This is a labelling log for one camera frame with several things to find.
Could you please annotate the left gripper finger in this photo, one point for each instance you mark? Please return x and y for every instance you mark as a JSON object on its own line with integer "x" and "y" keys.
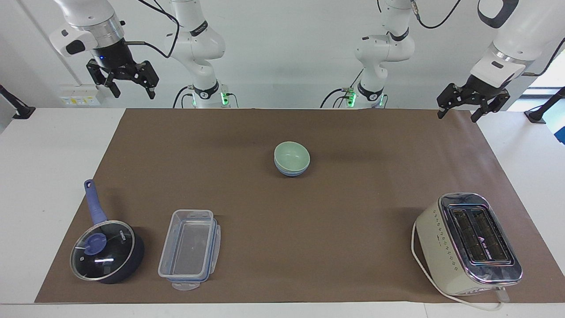
{"x": 496, "y": 102}
{"x": 452, "y": 97}

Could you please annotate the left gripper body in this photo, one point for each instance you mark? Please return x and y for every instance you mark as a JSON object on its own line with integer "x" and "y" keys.
{"x": 482, "y": 90}

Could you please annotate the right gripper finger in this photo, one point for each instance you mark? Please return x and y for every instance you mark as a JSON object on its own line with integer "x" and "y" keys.
{"x": 100, "y": 76}
{"x": 148, "y": 75}

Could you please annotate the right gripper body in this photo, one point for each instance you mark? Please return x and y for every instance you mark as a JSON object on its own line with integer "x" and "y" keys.
{"x": 112, "y": 55}

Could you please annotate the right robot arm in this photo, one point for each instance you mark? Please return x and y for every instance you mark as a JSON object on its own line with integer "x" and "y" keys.
{"x": 199, "y": 44}

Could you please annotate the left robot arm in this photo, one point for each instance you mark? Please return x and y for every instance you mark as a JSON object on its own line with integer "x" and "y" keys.
{"x": 385, "y": 48}

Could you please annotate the green bowl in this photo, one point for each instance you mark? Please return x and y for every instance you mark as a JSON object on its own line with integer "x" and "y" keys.
{"x": 291, "y": 154}

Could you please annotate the blue bowl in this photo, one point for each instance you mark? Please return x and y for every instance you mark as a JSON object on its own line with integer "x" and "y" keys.
{"x": 291, "y": 173}

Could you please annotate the black stand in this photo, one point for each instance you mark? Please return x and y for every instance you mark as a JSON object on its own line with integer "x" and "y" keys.
{"x": 20, "y": 111}
{"x": 540, "y": 112}

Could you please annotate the cream toaster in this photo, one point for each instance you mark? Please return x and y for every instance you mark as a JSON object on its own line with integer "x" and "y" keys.
{"x": 468, "y": 240}

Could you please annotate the clear plastic container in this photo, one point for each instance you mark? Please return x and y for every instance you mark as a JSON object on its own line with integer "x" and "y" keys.
{"x": 187, "y": 247}

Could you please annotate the glass pot lid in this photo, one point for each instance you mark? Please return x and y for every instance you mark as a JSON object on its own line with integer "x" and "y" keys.
{"x": 103, "y": 261}

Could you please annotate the clear container lid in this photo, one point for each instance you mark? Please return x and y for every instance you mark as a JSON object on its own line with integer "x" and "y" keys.
{"x": 185, "y": 286}

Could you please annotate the white wall socket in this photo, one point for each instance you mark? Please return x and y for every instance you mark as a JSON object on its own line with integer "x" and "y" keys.
{"x": 79, "y": 95}

